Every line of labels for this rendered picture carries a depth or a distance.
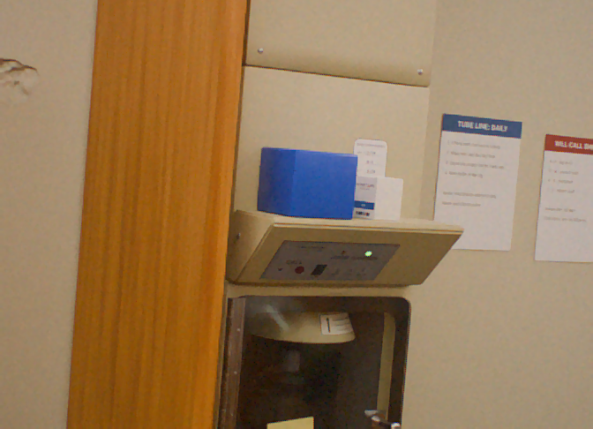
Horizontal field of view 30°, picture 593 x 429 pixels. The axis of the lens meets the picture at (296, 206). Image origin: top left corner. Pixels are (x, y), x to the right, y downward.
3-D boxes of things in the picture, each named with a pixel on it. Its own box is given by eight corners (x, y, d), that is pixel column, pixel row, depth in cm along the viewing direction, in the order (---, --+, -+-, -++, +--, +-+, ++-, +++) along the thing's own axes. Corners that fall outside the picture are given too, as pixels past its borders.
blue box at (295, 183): (255, 210, 155) (260, 146, 155) (316, 213, 160) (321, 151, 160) (290, 217, 147) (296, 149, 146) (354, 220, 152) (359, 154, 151)
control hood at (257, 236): (226, 280, 155) (231, 208, 154) (414, 282, 171) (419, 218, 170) (265, 292, 145) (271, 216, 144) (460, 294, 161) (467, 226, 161)
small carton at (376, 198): (350, 216, 160) (354, 175, 159) (377, 217, 163) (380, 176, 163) (373, 220, 156) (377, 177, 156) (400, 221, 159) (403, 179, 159)
